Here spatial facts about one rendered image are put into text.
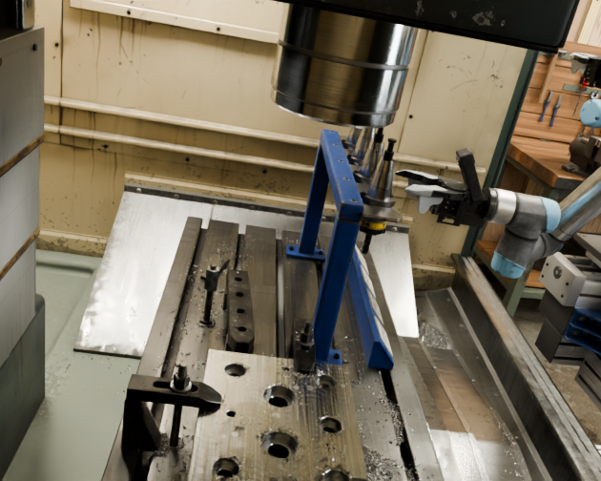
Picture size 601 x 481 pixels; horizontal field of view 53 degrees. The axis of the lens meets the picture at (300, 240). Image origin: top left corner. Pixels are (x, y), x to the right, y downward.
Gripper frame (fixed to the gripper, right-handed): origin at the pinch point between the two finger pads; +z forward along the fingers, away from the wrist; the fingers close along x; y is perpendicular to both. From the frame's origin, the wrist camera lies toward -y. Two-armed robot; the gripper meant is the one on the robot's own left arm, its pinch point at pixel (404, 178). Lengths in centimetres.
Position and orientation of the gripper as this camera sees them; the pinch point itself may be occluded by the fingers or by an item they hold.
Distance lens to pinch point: 132.7
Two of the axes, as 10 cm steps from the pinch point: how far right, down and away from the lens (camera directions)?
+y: -2.1, 8.9, 4.1
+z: -9.8, -1.7, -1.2
